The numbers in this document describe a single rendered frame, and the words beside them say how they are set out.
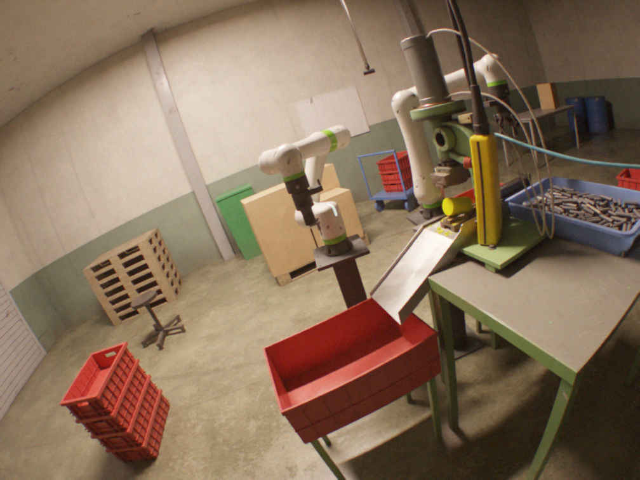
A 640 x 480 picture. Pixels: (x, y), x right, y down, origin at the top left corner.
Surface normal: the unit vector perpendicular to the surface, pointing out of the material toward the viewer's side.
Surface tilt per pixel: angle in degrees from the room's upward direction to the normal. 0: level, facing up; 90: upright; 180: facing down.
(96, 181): 90
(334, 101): 90
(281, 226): 90
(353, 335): 90
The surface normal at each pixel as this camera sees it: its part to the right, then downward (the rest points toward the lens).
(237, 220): 0.30, 0.31
